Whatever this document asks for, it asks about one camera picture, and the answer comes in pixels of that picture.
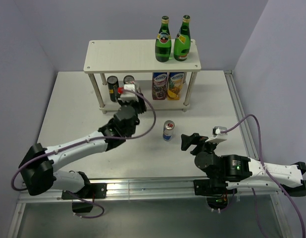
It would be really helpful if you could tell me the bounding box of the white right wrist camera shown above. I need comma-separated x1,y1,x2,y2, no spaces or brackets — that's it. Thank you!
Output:
206,126,228,144

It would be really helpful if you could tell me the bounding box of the aluminium front rail frame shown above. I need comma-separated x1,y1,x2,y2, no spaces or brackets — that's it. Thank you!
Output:
17,177,278,203

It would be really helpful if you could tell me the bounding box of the blue silver can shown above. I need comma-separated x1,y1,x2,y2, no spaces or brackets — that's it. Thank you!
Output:
162,120,175,141

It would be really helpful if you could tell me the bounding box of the green glass bottle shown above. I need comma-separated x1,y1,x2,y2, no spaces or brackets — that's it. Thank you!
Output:
173,15,191,61
155,15,172,62

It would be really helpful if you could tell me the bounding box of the white two-tier shelf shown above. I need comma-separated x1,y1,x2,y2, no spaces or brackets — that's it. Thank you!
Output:
84,40,201,114

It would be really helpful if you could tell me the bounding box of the yellow pineapple juice carton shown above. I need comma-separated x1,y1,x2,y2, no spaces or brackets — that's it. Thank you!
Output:
167,72,184,100

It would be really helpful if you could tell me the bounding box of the aluminium right side rail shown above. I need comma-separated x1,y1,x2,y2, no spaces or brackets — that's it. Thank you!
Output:
223,69,292,238

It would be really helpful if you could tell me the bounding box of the black can front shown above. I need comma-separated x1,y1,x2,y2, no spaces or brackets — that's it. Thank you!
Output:
107,75,119,102

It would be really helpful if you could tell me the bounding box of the purple grape juice carton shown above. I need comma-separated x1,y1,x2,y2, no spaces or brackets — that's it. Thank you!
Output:
152,72,168,100

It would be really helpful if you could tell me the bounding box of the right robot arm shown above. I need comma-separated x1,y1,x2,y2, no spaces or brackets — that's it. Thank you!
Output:
181,133,306,197

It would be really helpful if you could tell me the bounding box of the black can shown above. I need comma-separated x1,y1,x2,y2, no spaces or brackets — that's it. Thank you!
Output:
107,75,119,102
123,75,135,84

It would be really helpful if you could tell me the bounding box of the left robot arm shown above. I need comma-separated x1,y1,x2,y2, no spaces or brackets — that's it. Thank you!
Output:
19,92,147,198

